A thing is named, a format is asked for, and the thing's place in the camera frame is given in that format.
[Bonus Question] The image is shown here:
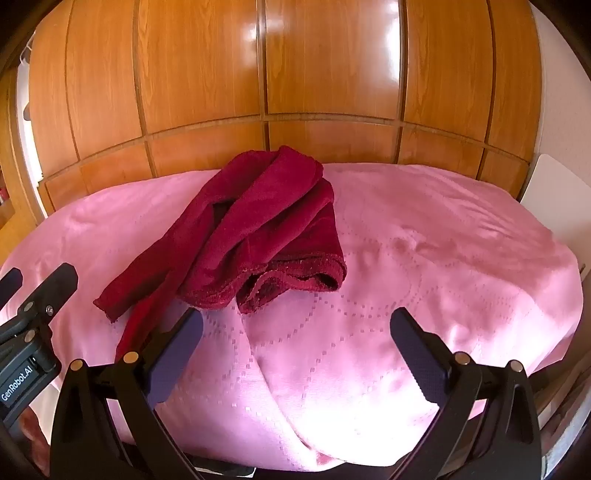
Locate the white board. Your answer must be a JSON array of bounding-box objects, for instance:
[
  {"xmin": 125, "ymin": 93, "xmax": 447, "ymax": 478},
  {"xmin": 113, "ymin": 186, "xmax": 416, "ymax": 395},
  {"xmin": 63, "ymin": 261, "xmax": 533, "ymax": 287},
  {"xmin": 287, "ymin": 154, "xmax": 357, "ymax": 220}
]
[{"xmin": 519, "ymin": 154, "xmax": 591, "ymax": 273}]

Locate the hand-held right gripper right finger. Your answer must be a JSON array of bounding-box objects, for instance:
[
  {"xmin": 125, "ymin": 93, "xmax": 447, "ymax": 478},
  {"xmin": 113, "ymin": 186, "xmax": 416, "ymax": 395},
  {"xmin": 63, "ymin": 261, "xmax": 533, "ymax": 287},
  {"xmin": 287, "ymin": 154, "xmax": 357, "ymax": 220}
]
[{"xmin": 389, "ymin": 307, "xmax": 542, "ymax": 480}]

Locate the pink quilted bedspread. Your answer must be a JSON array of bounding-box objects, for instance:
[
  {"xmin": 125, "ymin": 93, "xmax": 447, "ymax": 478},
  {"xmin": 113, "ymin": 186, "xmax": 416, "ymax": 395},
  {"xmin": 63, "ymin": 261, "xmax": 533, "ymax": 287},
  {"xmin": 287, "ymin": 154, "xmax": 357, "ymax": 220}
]
[{"xmin": 0, "ymin": 161, "xmax": 585, "ymax": 472}]

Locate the wooden wardrobe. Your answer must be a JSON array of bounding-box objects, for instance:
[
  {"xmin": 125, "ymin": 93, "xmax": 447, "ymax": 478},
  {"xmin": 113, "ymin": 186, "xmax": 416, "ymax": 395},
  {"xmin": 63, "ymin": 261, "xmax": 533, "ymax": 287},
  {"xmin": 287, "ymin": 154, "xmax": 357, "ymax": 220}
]
[{"xmin": 0, "ymin": 0, "xmax": 543, "ymax": 232}]

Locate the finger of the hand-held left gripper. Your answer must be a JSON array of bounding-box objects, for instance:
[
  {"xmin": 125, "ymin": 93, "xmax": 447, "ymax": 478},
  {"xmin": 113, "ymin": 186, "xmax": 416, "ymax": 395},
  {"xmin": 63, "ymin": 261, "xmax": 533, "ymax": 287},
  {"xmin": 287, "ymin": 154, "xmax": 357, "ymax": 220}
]
[
  {"xmin": 0, "ymin": 268, "xmax": 24, "ymax": 310},
  {"xmin": 17, "ymin": 263, "xmax": 79, "ymax": 319}
]

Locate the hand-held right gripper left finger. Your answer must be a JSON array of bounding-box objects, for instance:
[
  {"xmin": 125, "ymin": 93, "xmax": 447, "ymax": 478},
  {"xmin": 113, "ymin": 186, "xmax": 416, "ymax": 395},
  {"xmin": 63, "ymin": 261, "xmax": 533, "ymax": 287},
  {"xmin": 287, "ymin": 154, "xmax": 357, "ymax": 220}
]
[{"xmin": 50, "ymin": 308, "xmax": 204, "ymax": 480}]

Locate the person's left hand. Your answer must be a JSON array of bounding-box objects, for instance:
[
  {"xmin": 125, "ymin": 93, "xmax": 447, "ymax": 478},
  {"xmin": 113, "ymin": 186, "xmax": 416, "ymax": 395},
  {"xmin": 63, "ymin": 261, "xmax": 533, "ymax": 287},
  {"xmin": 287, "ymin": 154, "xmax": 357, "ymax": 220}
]
[{"xmin": 18, "ymin": 406, "xmax": 51, "ymax": 450}]

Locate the dark red fleece garment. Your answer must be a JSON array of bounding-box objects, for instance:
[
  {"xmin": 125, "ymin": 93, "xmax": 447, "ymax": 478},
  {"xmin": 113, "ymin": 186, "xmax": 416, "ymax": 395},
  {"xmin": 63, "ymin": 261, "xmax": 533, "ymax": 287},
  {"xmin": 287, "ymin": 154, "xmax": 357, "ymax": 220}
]
[{"xmin": 93, "ymin": 145, "xmax": 348, "ymax": 365}]

